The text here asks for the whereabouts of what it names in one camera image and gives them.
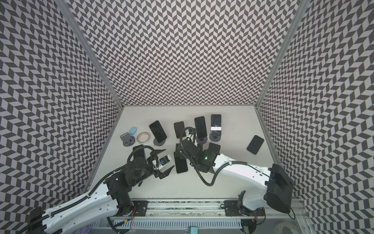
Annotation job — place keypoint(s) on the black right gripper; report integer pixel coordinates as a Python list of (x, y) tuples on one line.
[(184, 141)]

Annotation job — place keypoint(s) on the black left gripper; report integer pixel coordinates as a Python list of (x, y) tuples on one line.
[(164, 174)]

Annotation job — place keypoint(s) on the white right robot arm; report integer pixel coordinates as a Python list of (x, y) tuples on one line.
[(269, 186)]

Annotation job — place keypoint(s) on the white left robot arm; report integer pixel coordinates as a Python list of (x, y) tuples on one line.
[(109, 197)]

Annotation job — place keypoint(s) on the purple round stand purple phone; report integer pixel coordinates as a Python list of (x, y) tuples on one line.
[(202, 140)]

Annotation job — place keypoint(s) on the purple phone on stand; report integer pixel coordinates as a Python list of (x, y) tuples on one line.
[(200, 125)]

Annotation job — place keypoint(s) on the phone back right on stand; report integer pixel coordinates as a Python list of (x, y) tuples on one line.
[(216, 125)]

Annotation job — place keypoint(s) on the clear packing tape roll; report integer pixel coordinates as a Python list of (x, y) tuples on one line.
[(143, 137)]

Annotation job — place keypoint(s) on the light blue earbuds case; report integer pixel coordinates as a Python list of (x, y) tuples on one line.
[(133, 131)]

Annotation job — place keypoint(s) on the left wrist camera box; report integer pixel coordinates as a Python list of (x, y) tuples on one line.
[(161, 163)]

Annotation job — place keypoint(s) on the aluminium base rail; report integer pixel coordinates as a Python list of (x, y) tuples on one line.
[(182, 214)]

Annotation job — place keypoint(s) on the aluminium corner post left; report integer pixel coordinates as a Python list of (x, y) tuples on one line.
[(67, 14)]

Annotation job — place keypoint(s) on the aluminium corner post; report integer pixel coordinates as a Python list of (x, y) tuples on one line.
[(302, 9), (67, 14)]

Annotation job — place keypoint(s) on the aluminium corner post right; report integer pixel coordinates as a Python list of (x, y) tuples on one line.
[(302, 9)]

